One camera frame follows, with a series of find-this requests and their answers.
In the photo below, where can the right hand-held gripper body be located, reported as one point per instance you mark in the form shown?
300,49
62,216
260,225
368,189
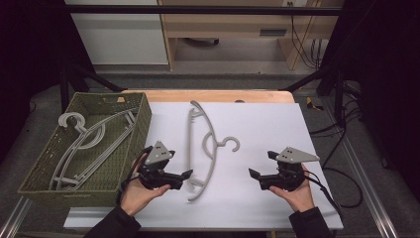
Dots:
295,155

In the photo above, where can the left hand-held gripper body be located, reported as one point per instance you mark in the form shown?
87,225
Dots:
158,153

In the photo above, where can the olive green woven basket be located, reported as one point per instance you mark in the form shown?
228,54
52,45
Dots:
109,175

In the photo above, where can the person's right hand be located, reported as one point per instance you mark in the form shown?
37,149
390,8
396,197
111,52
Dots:
300,198

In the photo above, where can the person's left hand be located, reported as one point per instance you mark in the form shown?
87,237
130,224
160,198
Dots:
137,196

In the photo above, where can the white board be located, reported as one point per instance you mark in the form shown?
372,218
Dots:
257,132

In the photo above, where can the yellow and black tool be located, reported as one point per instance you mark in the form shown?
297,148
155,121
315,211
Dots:
312,104

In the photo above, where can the wooden table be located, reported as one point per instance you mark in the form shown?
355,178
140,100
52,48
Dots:
171,95

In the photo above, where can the black curtain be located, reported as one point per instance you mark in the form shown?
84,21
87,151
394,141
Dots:
29,49
386,82

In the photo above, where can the white cabinet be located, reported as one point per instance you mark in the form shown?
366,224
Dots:
119,36

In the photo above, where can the light wooden desk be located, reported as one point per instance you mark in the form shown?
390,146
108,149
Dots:
231,24

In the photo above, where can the black metal frame strut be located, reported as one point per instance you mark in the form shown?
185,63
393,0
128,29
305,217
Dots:
313,77
92,77

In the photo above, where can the aluminium rail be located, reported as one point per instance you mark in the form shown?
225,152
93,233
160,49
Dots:
15,218
369,185

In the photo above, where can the black horizontal frame bar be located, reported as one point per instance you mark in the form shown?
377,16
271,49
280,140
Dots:
198,10

